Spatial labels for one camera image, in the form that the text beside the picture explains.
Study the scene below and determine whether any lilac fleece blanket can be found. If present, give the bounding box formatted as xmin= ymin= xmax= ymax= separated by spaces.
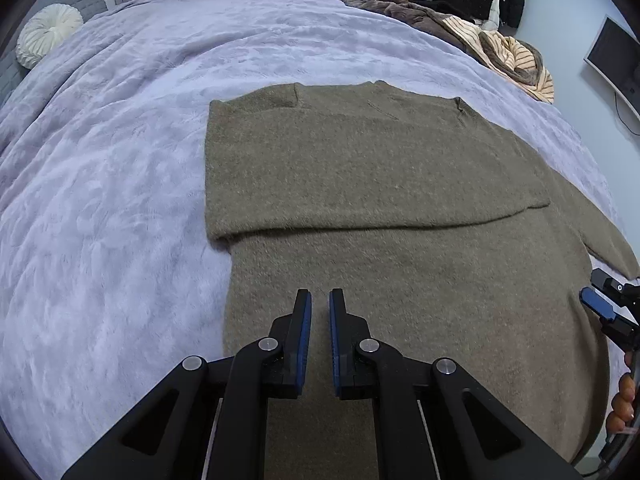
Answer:
xmin=0 ymin=0 xmax=626 ymax=480

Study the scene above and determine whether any pile of striped clothes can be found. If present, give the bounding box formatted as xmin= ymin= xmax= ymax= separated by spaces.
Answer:
xmin=332 ymin=0 xmax=547 ymax=86

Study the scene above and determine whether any black monitor cable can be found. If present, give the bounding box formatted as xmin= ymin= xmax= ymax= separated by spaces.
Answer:
xmin=614 ymin=91 xmax=640 ymax=137

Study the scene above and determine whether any round white pleated pillow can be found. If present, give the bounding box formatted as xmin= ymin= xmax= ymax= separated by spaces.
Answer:
xmin=16 ymin=4 xmax=84 ymax=70

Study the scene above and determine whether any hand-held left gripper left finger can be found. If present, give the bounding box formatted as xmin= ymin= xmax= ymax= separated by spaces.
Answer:
xmin=60 ymin=288 xmax=313 ymax=480

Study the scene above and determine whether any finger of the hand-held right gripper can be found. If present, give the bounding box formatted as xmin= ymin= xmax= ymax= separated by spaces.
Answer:
xmin=590 ymin=268 xmax=640 ymax=311
xmin=579 ymin=286 xmax=640 ymax=352

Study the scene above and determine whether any person's right hand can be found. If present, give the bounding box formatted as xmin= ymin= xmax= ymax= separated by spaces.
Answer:
xmin=606 ymin=352 xmax=637 ymax=435

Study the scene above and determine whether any black computer monitor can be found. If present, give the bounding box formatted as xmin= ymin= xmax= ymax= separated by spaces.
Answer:
xmin=584 ymin=15 xmax=640 ymax=122

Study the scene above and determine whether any beige striped cloth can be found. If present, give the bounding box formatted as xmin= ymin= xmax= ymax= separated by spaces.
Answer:
xmin=350 ymin=0 xmax=555 ymax=105

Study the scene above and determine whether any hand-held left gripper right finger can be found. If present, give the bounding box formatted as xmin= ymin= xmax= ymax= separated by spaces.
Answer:
xmin=328 ymin=288 xmax=586 ymax=480

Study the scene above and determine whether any olive brown knit sweater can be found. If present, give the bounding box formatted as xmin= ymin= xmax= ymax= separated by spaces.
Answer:
xmin=202 ymin=80 xmax=640 ymax=480

